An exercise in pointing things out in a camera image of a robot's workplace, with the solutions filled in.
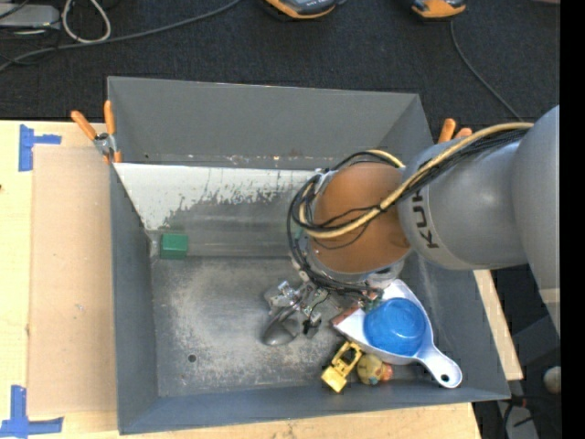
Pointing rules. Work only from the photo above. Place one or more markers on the yellow toy vehicle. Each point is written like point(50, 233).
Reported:
point(340, 367)

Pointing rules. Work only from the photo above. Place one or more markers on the yellow toy duck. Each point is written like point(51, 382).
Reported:
point(371, 369)

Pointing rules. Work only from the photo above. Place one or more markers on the brown cardboard board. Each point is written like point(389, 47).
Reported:
point(68, 268)

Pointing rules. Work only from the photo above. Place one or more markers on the white measuring scoop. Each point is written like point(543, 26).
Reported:
point(434, 364)

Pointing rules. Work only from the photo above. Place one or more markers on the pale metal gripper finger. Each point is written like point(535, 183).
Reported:
point(311, 314)
point(279, 294)

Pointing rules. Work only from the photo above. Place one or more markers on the grey metal bin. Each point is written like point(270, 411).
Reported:
point(219, 318)

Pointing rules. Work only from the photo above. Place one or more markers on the green block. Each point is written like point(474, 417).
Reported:
point(173, 246)

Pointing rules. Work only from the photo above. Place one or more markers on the blue plastic cup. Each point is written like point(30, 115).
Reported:
point(396, 326)

